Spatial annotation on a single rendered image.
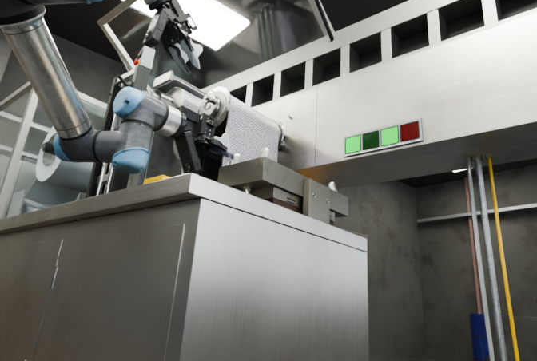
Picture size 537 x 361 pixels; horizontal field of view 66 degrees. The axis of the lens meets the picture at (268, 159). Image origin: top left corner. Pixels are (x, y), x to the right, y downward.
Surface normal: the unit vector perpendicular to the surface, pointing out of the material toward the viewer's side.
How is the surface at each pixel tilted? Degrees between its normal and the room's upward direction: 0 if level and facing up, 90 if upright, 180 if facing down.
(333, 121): 90
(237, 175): 90
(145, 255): 90
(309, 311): 90
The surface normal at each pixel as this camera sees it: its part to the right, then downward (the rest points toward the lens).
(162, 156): 0.76, -0.18
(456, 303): -0.77, -0.28
